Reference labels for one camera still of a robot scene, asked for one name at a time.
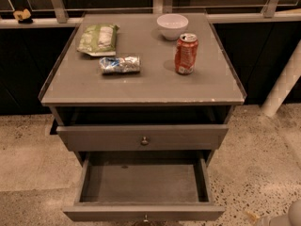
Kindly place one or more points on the grey drawer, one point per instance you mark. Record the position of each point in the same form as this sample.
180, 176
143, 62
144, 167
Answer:
92, 138
144, 186

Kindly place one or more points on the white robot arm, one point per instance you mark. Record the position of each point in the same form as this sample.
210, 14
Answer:
292, 218

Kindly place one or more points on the grey wooden drawer cabinet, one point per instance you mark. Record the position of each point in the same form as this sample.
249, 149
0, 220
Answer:
79, 94

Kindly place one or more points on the grey top drawer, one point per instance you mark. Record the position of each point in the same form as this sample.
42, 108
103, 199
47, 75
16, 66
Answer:
92, 138

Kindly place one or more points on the white diagonal pole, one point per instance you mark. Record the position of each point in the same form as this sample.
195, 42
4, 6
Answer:
285, 82

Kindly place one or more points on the orange soda can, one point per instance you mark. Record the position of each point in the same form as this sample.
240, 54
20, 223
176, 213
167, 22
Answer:
186, 53

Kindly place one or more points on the crushed blue silver can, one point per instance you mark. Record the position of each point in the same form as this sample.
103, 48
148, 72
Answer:
124, 64

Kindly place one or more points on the white ceramic bowl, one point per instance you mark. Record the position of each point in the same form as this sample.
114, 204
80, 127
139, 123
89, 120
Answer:
172, 25

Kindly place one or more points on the green chip bag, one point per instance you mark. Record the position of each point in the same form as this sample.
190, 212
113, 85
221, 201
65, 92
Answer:
99, 40

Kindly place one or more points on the small yellow black object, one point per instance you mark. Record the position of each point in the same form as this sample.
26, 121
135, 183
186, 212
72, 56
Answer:
23, 16

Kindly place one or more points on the metal window railing frame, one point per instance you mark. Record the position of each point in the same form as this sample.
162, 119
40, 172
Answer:
68, 13

